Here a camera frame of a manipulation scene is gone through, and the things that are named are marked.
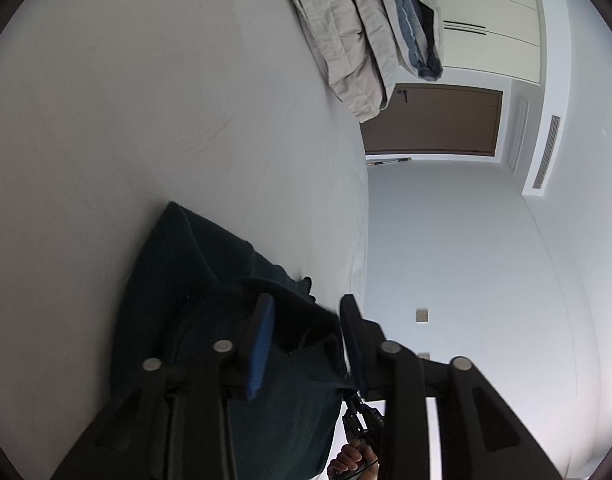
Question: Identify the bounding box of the dark green knit sweater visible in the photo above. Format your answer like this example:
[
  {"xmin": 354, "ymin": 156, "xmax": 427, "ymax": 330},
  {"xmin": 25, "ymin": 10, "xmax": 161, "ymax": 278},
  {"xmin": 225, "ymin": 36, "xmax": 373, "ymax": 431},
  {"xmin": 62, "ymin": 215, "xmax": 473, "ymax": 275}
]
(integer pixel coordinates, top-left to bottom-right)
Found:
[{"xmin": 56, "ymin": 203, "xmax": 348, "ymax": 479}]

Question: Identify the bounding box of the person's right hand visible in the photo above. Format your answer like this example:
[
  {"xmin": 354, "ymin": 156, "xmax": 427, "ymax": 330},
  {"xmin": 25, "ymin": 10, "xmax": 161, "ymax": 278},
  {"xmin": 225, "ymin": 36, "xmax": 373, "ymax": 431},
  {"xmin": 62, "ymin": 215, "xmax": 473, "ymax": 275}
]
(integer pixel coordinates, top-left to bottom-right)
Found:
[{"xmin": 327, "ymin": 440, "xmax": 380, "ymax": 480}]

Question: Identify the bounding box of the brown wooden door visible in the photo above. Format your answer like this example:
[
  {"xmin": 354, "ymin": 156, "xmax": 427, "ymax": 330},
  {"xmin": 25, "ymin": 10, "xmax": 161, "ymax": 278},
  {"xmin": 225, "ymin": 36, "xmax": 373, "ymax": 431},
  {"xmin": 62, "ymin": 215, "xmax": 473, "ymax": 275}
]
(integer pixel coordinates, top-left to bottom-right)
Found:
[{"xmin": 361, "ymin": 84, "xmax": 504, "ymax": 157}]

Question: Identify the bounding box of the white bed sheet mattress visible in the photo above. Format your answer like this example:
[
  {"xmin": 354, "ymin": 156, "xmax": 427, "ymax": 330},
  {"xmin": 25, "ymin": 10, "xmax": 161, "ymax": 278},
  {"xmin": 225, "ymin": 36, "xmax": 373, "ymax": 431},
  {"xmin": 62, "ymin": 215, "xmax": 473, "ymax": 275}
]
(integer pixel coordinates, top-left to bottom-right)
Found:
[{"xmin": 0, "ymin": 0, "xmax": 368, "ymax": 479}]

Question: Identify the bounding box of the white air vent grille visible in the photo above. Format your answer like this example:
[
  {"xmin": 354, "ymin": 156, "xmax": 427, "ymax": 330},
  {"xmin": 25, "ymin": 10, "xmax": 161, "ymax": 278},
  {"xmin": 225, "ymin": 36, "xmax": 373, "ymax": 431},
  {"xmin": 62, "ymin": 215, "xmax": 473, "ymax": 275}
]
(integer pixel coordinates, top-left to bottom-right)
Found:
[{"xmin": 533, "ymin": 115, "xmax": 561, "ymax": 190}]

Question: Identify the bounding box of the folded beige blue duvet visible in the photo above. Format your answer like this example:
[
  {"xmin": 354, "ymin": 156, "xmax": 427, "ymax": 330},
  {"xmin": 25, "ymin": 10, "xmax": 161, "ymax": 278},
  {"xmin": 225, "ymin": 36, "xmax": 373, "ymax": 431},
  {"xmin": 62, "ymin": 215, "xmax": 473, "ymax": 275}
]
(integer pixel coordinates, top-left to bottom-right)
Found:
[{"xmin": 292, "ymin": 0, "xmax": 444, "ymax": 122}]

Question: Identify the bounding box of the cream wardrobe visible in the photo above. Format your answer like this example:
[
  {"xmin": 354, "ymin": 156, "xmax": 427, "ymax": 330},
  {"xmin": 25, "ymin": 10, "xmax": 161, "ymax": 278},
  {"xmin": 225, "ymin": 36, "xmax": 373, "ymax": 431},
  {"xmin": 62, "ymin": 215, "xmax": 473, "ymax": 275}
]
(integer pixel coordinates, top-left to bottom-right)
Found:
[{"xmin": 437, "ymin": 0, "xmax": 541, "ymax": 84}]

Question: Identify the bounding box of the upper wall socket plate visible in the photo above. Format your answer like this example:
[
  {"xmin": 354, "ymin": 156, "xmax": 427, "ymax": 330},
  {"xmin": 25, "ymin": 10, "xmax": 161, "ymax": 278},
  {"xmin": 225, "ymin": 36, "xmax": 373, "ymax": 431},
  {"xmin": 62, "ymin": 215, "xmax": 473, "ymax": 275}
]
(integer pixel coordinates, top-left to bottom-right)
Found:
[{"xmin": 416, "ymin": 309, "xmax": 430, "ymax": 323}]

